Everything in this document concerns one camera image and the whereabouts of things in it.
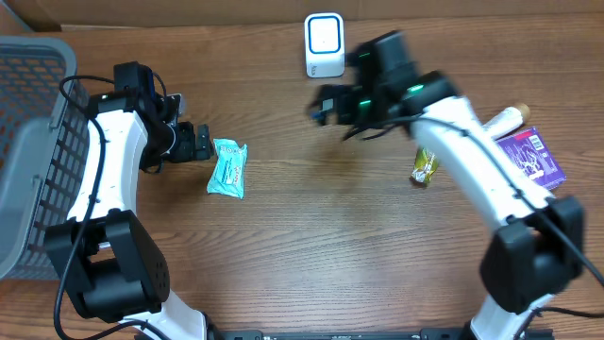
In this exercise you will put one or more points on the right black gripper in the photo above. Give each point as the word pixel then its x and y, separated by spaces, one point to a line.
pixel 340 96

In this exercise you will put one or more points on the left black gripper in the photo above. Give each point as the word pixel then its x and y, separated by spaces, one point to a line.
pixel 194 142

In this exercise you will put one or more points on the teal plastic packet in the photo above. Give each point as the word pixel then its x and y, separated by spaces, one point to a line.
pixel 227 178

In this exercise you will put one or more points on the green yellow snack packet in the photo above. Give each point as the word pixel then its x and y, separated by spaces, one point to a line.
pixel 425 165

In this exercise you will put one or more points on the white bamboo print tube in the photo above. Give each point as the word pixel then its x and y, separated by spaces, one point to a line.
pixel 507 121

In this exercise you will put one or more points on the purple Carefree pad pack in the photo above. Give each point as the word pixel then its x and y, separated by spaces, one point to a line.
pixel 528 151

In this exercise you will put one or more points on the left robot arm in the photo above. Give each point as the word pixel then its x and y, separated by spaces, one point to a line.
pixel 108 264

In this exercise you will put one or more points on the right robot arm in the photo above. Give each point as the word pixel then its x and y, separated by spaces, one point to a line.
pixel 537 238

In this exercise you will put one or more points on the white barcode scanner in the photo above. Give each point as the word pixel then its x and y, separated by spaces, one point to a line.
pixel 324 45

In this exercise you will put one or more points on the grey plastic basket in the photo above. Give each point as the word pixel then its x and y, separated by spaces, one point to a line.
pixel 44 144

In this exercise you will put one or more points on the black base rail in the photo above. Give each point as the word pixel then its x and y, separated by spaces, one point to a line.
pixel 424 334

